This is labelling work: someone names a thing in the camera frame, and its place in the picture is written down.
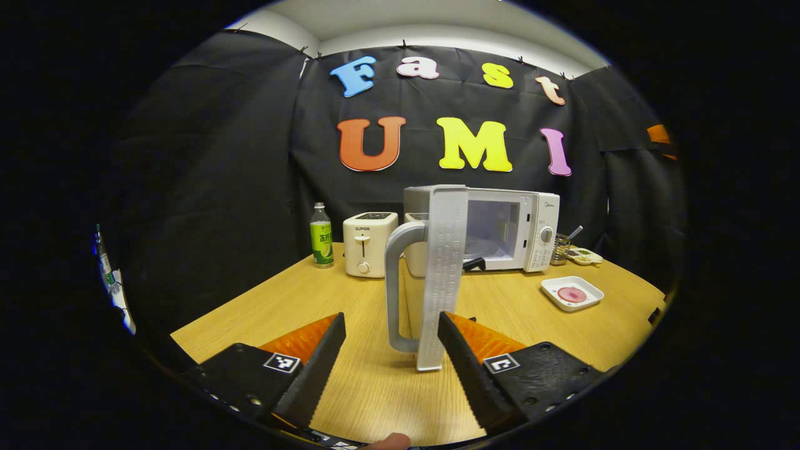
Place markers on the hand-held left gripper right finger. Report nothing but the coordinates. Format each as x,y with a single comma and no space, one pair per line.
465,375

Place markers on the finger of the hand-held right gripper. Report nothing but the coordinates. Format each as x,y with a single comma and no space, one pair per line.
659,134

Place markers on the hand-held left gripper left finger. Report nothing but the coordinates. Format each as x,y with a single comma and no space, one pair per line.
315,375

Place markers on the white microwave oven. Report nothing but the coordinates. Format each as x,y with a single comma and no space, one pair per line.
444,262

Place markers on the white square plate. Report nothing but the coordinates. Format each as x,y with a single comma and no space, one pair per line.
556,297

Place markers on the round red meat slice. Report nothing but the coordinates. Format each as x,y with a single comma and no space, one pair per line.
572,294

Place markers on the metal spoon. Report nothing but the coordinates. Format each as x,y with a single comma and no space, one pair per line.
575,232

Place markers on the green label drink bottle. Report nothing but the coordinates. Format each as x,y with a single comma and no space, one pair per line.
322,244

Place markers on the white toaster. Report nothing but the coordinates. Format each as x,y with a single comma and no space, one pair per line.
369,244

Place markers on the small divided snack dish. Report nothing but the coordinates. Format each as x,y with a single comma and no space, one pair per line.
586,256

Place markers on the white and blue object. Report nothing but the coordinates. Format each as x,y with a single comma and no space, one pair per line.
119,294

